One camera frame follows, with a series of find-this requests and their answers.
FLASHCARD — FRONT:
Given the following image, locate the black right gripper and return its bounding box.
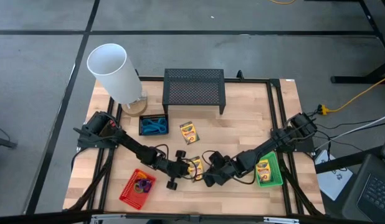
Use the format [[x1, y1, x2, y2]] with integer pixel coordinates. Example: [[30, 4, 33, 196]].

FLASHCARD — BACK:
[[202, 151, 240, 188]]

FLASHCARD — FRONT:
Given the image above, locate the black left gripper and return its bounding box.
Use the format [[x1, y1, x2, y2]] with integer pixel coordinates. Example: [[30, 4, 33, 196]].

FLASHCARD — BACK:
[[163, 150, 191, 191]]

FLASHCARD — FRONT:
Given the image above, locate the Crayola crayon box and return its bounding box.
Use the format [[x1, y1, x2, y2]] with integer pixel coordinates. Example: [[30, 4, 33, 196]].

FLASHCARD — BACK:
[[255, 159, 272, 183], [188, 156, 204, 182], [179, 121, 201, 146]]

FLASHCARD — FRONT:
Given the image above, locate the purple coil wristband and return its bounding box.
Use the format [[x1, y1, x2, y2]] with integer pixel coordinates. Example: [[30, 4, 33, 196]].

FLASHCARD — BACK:
[[139, 179, 153, 193]]

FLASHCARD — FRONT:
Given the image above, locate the blue lanyard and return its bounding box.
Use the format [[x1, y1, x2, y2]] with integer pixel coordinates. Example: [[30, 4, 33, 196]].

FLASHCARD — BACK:
[[142, 117, 168, 134]]

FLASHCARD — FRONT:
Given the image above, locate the teal lanyard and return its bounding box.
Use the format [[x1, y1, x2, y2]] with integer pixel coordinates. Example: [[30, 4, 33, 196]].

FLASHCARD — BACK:
[[141, 117, 168, 135]]

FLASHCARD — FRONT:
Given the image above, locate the black plastic slotted basket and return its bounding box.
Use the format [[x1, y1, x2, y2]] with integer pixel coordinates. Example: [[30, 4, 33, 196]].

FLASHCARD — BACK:
[[138, 113, 169, 137]]

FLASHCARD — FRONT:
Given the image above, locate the green plastic slotted basket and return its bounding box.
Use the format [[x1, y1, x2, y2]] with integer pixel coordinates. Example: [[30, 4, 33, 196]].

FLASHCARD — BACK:
[[254, 151, 284, 188]]

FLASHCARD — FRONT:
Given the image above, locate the black mesh desk riser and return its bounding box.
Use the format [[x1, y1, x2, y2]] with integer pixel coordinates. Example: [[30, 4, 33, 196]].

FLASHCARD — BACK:
[[161, 68, 227, 116]]

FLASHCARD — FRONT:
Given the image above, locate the black desk base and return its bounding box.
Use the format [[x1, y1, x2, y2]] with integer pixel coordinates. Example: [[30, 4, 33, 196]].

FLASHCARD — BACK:
[[331, 0, 385, 85]]

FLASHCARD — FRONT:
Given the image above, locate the red plastic slotted basket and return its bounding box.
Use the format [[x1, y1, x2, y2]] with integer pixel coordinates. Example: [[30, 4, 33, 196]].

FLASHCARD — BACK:
[[118, 168, 157, 210]]

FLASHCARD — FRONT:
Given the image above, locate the white paper towel roll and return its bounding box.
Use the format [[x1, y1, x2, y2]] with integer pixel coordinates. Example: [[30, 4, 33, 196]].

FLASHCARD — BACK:
[[86, 43, 149, 118]]

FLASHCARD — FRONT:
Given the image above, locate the white flat device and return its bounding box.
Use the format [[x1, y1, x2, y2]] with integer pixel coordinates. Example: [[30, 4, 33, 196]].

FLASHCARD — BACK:
[[313, 149, 354, 202]]

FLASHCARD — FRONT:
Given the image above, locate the dark grey laptop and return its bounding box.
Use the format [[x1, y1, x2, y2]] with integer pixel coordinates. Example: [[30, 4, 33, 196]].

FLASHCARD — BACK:
[[341, 154, 385, 223]]

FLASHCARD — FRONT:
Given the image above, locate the black floor stand foot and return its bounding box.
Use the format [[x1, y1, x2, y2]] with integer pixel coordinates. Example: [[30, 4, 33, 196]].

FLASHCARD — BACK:
[[0, 124, 19, 149]]

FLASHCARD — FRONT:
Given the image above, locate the silver aluminium bracket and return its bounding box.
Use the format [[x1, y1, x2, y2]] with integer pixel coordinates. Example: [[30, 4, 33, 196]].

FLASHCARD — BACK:
[[90, 213, 119, 224], [262, 217, 301, 224]]

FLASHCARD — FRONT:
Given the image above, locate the yellow hanging extension cord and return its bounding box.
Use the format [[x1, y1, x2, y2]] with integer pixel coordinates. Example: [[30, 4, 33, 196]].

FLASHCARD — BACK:
[[319, 74, 385, 115]]

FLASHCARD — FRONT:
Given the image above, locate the white cable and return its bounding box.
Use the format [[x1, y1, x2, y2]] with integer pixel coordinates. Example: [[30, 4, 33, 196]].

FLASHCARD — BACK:
[[315, 112, 385, 152]]

